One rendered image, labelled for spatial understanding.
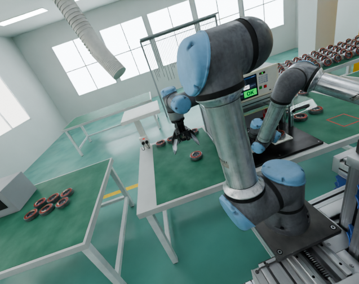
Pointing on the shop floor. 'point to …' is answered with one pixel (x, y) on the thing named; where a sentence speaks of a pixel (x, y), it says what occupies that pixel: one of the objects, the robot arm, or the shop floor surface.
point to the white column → (316, 25)
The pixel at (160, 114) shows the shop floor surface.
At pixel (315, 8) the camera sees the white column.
